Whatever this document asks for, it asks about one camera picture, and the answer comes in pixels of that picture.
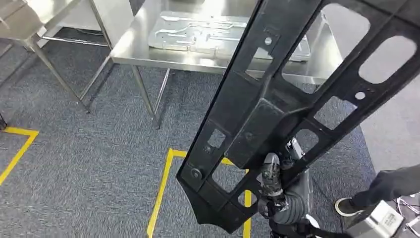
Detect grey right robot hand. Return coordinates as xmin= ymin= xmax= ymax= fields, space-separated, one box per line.
xmin=258 ymin=137 xmax=306 ymax=218

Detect black plastic frame panel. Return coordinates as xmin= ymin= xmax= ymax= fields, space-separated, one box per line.
xmin=176 ymin=0 xmax=420 ymax=235

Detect person's shoe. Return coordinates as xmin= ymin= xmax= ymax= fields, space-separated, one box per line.
xmin=334 ymin=197 xmax=366 ymax=218

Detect yellow floor tape line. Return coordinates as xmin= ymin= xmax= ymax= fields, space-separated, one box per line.
xmin=0 ymin=126 xmax=39 ymax=185
xmin=146 ymin=148 xmax=253 ymax=238

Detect person's leg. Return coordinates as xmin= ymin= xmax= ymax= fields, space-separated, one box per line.
xmin=352 ymin=164 xmax=420 ymax=211

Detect stamped sheet metal panel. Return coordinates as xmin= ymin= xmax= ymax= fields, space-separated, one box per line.
xmin=148 ymin=10 xmax=311 ymax=62

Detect steel work table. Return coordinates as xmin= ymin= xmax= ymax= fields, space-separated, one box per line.
xmin=0 ymin=0 xmax=114 ymax=115
xmin=109 ymin=0 xmax=344 ymax=129

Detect white floor cables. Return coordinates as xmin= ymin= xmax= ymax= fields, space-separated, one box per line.
xmin=395 ymin=193 xmax=420 ymax=228

